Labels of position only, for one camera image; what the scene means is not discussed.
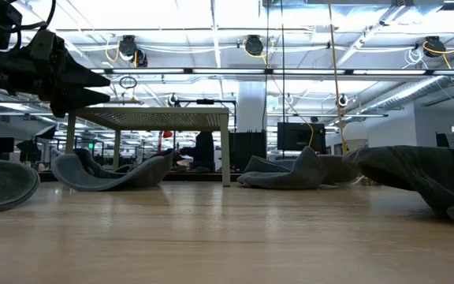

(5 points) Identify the black studio light shade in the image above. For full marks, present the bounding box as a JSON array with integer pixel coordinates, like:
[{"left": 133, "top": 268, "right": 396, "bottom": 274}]
[
  {"left": 33, "top": 124, "right": 58, "bottom": 140},
  {"left": 16, "top": 140, "right": 43, "bottom": 163}
]

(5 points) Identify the white pillar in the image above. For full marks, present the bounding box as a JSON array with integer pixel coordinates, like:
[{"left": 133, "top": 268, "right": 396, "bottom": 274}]
[{"left": 236, "top": 80, "right": 268, "bottom": 133}]

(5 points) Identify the green perforated metal shelf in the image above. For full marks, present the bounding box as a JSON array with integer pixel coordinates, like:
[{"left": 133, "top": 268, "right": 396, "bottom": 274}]
[{"left": 64, "top": 106, "right": 232, "bottom": 188}]

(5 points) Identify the silver ventilation duct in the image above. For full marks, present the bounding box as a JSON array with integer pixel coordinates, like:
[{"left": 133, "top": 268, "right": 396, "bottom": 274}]
[{"left": 363, "top": 74, "right": 452, "bottom": 114}]

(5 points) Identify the brass lamp with white bulb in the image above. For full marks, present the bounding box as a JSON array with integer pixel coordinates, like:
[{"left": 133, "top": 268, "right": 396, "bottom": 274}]
[{"left": 342, "top": 121, "right": 370, "bottom": 155}]

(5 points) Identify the person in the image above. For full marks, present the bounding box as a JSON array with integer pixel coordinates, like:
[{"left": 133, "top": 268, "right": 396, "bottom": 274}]
[{"left": 193, "top": 131, "right": 217, "bottom": 173}]

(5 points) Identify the black ceiling cord reel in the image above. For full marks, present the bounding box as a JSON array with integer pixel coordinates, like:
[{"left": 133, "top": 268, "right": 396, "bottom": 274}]
[
  {"left": 244, "top": 34, "right": 265, "bottom": 57},
  {"left": 423, "top": 35, "right": 442, "bottom": 58},
  {"left": 118, "top": 34, "right": 138, "bottom": 58}
]

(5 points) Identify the black hanging cable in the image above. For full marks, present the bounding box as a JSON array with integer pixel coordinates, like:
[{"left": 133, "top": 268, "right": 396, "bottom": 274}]
[{"left": 281, "top": 0, "right": 286, "bottom": 159}]

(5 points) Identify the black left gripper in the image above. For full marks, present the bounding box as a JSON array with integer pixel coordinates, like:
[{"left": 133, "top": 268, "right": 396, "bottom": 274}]
[{"left": 0, "top": 29, "right": 112, "bottom": 118}]

